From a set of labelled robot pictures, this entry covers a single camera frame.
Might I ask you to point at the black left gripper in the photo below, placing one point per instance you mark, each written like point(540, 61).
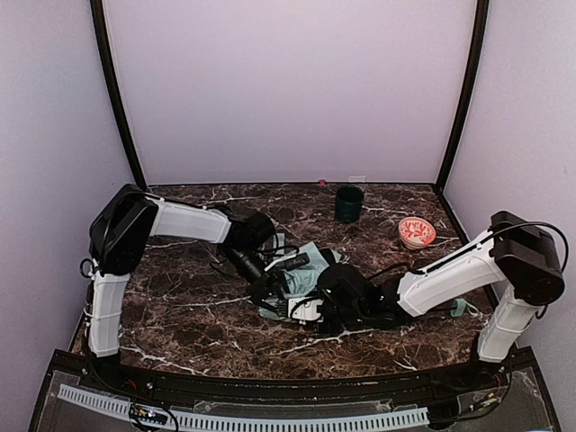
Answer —
point(265, 288)

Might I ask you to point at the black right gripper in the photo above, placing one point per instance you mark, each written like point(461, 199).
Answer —
point(324, 321)

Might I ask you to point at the mint green folding umbrella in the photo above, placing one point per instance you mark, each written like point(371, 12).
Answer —
point(301, 281)

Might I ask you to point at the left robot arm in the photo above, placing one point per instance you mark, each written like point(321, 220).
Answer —
point(118, 239)

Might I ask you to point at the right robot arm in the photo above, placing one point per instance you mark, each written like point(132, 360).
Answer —
point(518, 253)

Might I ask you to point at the red white patterned bowl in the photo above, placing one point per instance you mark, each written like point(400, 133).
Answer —
point(416, 233)

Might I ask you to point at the black cylindrical cup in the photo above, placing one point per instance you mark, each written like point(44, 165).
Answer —
point(349, 204)

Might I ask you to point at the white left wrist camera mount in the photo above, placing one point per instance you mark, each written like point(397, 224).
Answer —
point(289, 262)

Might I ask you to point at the black curved front rail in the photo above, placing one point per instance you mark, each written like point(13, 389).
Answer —
point(436, 386)

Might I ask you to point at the grey slotted cable duct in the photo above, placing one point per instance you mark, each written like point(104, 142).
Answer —
point(215, 416)

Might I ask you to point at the left black frame post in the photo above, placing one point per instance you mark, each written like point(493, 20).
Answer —
point(114, 92)

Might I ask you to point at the black frame post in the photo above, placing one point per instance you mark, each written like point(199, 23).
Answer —
point(114, 92)
point(466, 94)

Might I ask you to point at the right black frame post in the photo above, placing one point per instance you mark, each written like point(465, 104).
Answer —
point(466, 94)

